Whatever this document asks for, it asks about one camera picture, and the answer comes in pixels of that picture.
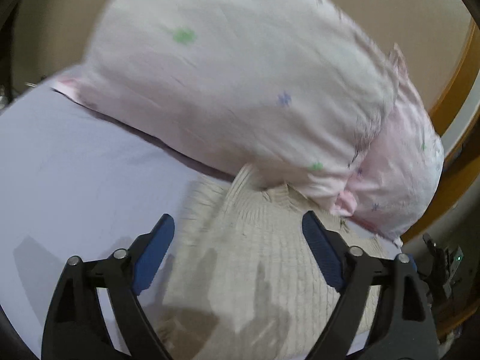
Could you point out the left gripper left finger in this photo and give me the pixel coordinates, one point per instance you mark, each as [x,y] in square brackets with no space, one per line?
[75,327]

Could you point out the beige cable-knit sweater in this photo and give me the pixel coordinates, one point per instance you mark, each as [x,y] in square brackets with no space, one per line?
[243,283]

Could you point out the right floral pink pillow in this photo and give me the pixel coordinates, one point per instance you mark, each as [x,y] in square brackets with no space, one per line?
[397,180]

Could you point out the floral pink pillow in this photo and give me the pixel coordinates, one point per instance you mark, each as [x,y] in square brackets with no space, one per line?
[397,180]
[294,87]

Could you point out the lavender bed sheet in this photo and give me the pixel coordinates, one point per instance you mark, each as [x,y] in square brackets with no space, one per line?
[74,183]

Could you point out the left floral pink pillow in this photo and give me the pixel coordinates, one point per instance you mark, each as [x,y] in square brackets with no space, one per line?
[294,87]

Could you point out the wooden bed frame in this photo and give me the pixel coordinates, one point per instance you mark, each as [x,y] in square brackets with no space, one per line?
[451,217]

